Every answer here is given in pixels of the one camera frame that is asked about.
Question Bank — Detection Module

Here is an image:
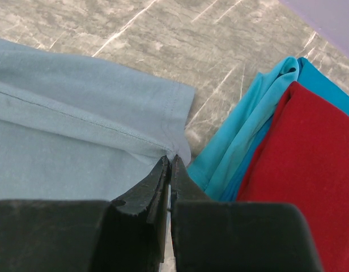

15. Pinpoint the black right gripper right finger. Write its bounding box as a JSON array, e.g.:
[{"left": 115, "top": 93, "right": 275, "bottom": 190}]
[{"left": 171, "top": 156, "right": 323, "bottom": 271}]

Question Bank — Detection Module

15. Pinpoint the folded red t shirt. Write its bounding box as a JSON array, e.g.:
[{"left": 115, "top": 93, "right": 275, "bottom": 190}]
[{"left": 237, "top": 82, "right": 349, "bottom": 271}]

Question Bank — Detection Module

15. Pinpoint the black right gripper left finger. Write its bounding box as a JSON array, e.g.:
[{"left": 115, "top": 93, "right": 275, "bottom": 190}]
[{"left": 0, "top": 157, "right": 171, "bottom": 271}]

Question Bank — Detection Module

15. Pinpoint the folded turquoise t shirt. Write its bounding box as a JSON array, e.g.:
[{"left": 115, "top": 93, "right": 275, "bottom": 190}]
[{"left": 188, "top": 56, "right": 349, "bottom": 201}]

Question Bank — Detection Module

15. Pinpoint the grey blue t shirt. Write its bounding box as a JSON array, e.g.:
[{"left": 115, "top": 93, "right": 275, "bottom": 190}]
[{"left": 0, "top": 39, "right": 195, "bottom": 200}]

